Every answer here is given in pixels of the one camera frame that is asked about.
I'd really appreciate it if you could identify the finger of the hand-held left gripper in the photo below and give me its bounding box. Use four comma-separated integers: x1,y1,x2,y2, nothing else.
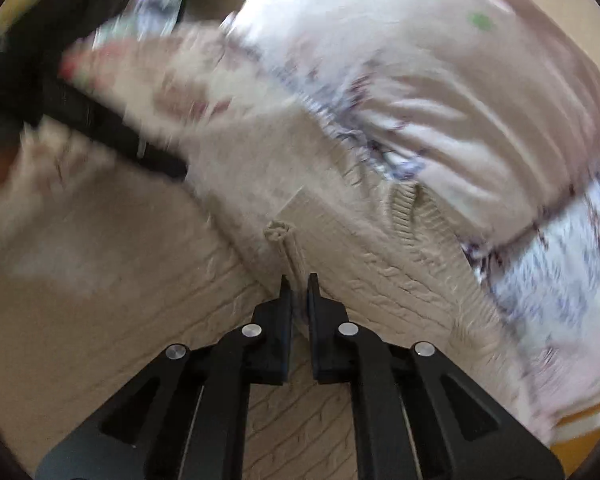
34,76,189,184

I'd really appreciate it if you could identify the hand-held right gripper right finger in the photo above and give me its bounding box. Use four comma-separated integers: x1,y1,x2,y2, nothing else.
306,273,564,480

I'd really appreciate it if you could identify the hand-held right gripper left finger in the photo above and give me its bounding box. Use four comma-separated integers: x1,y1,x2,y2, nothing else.
35,275,296,480

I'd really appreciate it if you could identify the beige cable knit sweater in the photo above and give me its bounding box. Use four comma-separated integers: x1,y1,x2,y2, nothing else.
0,110,551,480

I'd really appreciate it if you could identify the pink and white tree print pillow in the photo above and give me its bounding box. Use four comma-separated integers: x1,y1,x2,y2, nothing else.
462,160,600,416

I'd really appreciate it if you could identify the pink pillow with lavender print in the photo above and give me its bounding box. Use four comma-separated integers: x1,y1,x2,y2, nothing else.
222,0,600,256

